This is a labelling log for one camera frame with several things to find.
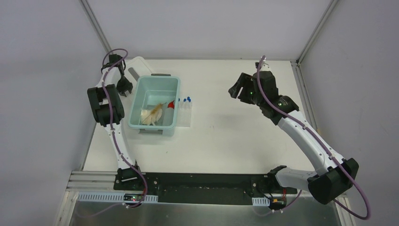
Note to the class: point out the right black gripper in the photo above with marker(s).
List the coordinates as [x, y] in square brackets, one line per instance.
[242, 88]

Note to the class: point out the tan test tube brush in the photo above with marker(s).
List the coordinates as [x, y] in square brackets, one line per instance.
[155, 110]

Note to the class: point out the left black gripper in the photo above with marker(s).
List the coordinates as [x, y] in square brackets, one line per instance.
[123, 84]

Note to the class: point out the white slotted cable duct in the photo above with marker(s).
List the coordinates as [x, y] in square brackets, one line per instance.
[130, 198]

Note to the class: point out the red cap wash bottle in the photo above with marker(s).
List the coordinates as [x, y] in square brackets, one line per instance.
[168, 114]

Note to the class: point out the teal storage bin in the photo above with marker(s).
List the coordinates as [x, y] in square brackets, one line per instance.
[152, 95]

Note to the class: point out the clear test tube rack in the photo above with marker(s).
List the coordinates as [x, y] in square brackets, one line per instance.
[184, 114]

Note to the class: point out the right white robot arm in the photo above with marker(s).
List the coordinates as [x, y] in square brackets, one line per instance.
[332, 172]

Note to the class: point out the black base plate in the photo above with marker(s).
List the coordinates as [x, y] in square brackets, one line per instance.
[221, 189]

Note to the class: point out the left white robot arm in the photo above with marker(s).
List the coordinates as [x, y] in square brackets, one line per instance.
[108, 111]

